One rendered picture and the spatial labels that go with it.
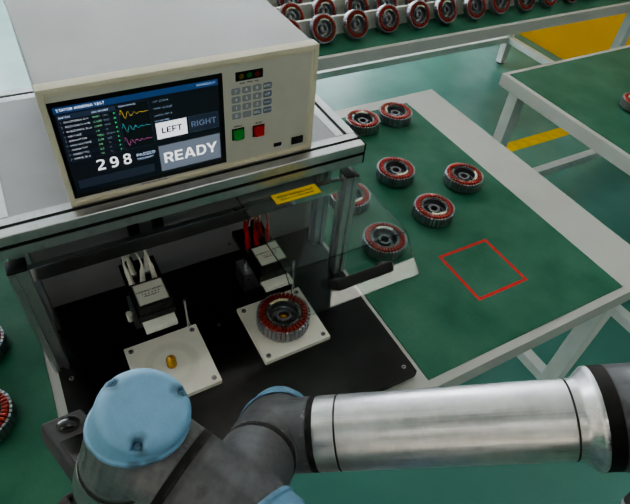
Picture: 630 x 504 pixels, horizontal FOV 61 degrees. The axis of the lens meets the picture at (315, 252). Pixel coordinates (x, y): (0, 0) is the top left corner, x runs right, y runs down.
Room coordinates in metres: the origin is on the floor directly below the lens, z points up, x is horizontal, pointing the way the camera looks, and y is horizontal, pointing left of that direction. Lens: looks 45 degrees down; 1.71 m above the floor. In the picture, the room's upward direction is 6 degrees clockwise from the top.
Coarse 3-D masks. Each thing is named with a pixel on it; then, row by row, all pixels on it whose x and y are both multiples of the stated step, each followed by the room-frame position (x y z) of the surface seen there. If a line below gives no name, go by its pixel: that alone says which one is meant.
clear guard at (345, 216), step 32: (256, 192) 0.77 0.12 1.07; (352, 192) 0.80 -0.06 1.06; (256, 224) 0.69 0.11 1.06; (288, 224) 0.70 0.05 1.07; (320, 224) 0.70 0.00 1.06; (352, 224) 0.71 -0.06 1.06; (384, 224) 0.72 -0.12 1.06; (288, 256) 0.62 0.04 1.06; (320, 256) 0.63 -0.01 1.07; (352, 256) 0.64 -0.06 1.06; (384, 256) 0.66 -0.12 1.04; (320, 288) 0.58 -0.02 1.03; (352, 288) 0.60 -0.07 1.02
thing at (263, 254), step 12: (240, 240) 0.81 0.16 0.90; (252, 240) 0.81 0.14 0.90; (252, 252) 0.76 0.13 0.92; (264, 252) 0.76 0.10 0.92; (252, 264) 0.75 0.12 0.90; (264, 264) 0.73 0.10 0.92; (276, 264) 0.73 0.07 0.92; (264, 276) 0.72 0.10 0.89; (276, 276) 0.73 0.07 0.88; (264, 288) 0.70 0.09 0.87; (276, 288) 0.71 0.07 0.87
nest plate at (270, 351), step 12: (240, 312) 0.71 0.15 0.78; (252, 312) 0.71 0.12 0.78; (252, 324) 0.68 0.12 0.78; (312, 324) 0.70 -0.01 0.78; (252, 336) 0.65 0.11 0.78; (264, 336) 0.65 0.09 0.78; (312, 336) 0.67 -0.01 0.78; (324, 336) 0.67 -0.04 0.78; (264, 348) 0.62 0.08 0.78; (276, 348) 0.63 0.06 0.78; (288, 348) 0.63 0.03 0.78; (300, 348) 0.63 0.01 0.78; (264, 360) 0.60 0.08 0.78; (276, 360) 0.60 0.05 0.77
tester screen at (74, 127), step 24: (120, 96) 0.69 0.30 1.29; (144, 96) 0.70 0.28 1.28; (168, 96) 0.72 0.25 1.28; (192, 96) 0.74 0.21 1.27; (216, 96) 0.76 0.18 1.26; (72, 120) 0.65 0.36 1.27; (96, 120) 0.66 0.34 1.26; (120, 120) 0.68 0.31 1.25; (144, 120) 0.70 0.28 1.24; (168, 120) 0.72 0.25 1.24; (72, 144) 0.64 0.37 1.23; (96, 144) 0.66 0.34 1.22; (120, 144) 0.68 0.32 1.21; (144, 144) 0.70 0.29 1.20; (72, 168) 0.64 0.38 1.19; (120, 168) 0.67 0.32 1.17
